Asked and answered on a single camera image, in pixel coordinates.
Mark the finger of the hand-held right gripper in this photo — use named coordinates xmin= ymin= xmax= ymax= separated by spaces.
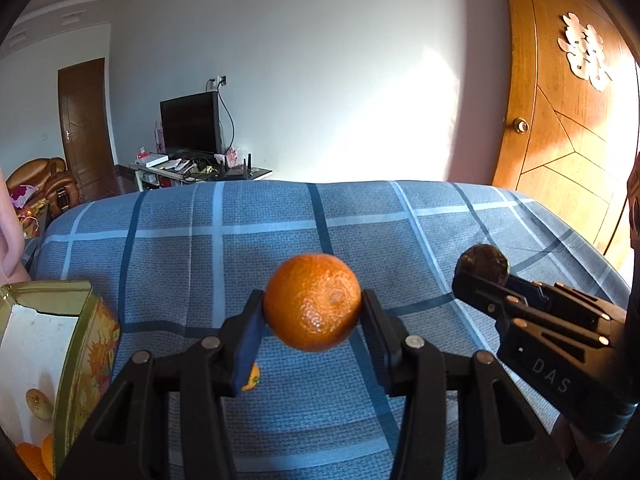
xmin=505 ymin=276 xmax=627 ymax=334
xmin=452 ymin=267 xmax=613 ymax=352

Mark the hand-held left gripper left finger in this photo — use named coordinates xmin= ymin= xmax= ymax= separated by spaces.
xmin=57 ymin=289 xmax=266 ymax=480

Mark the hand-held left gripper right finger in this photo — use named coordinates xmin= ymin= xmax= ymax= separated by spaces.
xmin=361 ymin=289 xmax=576 ymax=480

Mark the dark brown fruit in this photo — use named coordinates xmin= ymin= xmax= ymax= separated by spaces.
xmin=459 ymin=244 xmax=510 ymax=286

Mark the large orange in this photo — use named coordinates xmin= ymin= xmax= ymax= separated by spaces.
xmin=263 ymin=253 xmax=363 ymax=352

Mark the gold tin box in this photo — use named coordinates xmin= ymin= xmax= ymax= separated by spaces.
xmin=0 ymin=280 xmax=122 ymax=480

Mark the person's right hand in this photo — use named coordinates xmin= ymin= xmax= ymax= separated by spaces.
xmin=552 ymin=417 xmax=586 ymax=471

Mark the small yellow fruit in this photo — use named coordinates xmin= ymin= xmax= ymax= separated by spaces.
xmin=25 ymin=388 xmax=52 ymax=420
xmin=240 ymin=362 xmax=261 ymax=392

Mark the blue plaid blanket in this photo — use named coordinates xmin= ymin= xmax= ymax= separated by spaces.
xmin=27 ymin=180 xmax=633 ymax=480

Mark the light wooden door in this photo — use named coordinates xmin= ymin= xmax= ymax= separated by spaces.
xmin=492 ymin=0 xmax=640 ymax=261

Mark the black router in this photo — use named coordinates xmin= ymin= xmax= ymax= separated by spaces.
xmin=220 ymin=152 xmax=253 ymax=178

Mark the television stand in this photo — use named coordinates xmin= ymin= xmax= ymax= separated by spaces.
xmin=129 ymin=157 xmax=273 ymax=191

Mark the black television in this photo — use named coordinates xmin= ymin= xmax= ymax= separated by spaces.
xmin=160 ymin=91 xmax=222 ymax=155

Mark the white paper door decoration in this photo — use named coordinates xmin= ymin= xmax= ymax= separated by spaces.
xmin=557 ymin=12 xmax=613 ymax=92

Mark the brown leather sofa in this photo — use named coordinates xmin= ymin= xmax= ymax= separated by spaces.
xmin=5 ymin=157 xmax=81 ymax=211

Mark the floral cushion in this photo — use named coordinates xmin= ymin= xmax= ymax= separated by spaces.
xmin=7 ymin=185 xmax=38 ymax=208

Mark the dark brown door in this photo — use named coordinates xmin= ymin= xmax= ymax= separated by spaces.
xmin=57 ymin=57 xmax=117 ymax=201

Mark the grey power cable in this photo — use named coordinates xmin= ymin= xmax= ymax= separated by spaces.
xmin=217 ymin=90 xmax=236 ymax=153

